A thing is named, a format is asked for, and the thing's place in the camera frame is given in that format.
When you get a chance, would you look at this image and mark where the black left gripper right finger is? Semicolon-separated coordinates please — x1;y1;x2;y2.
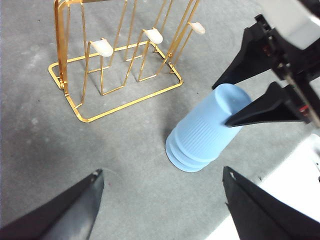
222;166;320;240

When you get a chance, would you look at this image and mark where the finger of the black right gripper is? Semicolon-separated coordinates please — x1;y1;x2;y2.
211;22;274;91
224;81;309;128

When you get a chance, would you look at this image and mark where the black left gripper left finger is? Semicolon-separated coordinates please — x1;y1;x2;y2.
0;169;105;240

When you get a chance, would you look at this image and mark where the blue ribbed plastic cup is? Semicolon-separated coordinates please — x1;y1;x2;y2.
165;141;211;174
165;133;219;168
171;83;252;161

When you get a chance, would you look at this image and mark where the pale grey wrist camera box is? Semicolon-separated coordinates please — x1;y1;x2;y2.
259;0;320;51

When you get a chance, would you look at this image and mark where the gold wire cup holder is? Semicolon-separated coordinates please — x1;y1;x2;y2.
47;0;206;124

